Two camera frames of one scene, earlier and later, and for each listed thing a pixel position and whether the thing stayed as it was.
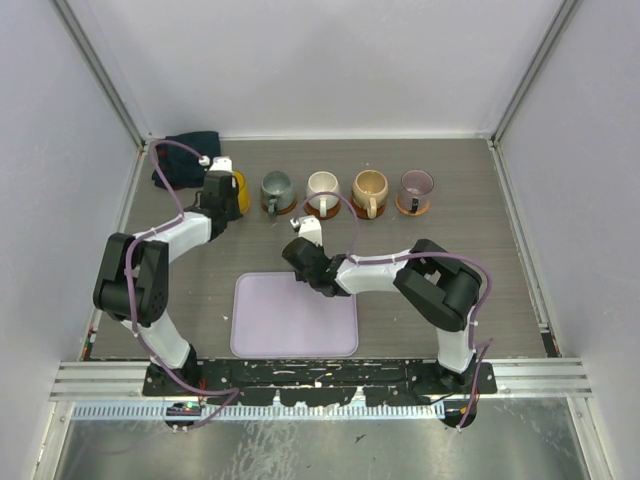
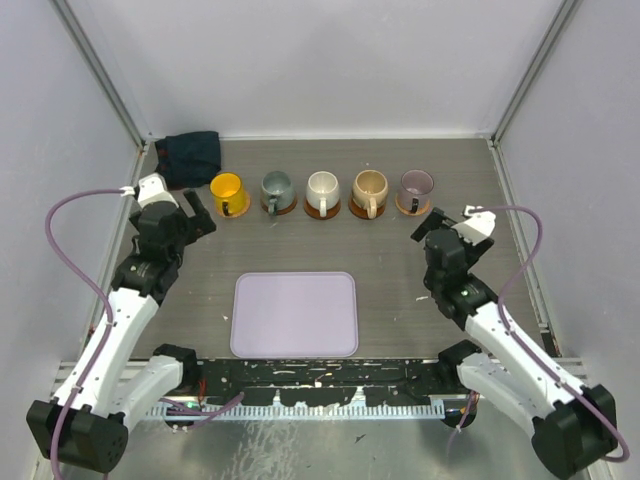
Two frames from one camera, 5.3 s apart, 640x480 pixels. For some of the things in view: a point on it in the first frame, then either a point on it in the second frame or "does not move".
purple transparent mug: x=415 y=190 does not move
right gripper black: x=316 y=248 to x=435 y=220
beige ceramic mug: x=369 y=190 does not move
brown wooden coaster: x=330 y=214 does not move
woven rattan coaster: x=410 y=213 does not move
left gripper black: x=234 y=212 to x=199 y=225
